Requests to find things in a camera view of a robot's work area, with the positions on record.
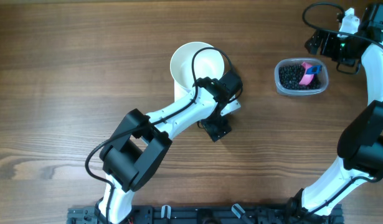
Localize black cable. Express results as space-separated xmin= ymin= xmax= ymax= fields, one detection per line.
xmin=301 ymin=2 xmax=383 ymax=60
xmin=85 ymin=46 xmax=235 ymax=224

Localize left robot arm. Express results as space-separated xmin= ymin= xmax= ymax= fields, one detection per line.
xmin=96 ymin=70 xmax=243 ymax=223

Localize black beans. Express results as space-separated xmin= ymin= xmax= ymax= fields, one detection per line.
xmin=279 ymin=65 xmax=321 ymax=90

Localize white digital kitchen scale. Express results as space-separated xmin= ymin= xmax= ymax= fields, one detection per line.
xmin=174 ymin=80 xmax=190 ymax=101

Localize pink scoop with blue handle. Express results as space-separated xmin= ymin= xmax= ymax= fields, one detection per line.
xmin=299 ymin=62 xmax=322 ymax=86

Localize left black cable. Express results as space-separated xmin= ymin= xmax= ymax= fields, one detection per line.
xmin=85 ymin=46 xmax=235 ymax=224

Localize white plastic bowl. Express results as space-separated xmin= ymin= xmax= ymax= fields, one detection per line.
xmin=169 ymin=42 xmax=225 ymax=90

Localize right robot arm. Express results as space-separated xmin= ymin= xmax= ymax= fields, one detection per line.
xmin=284 ymin=2 xmax=383 ymax=223

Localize right black cable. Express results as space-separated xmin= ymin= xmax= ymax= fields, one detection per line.
xmin=301 ymin=2 xmax=383 ymax=60

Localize clear plastic container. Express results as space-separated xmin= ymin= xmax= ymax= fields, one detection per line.
xmin=274 ymin=58 xmax=329 ymax=96

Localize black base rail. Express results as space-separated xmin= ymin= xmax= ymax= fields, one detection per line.
xmin=66 ymin=205 xmax=344 ymax=224

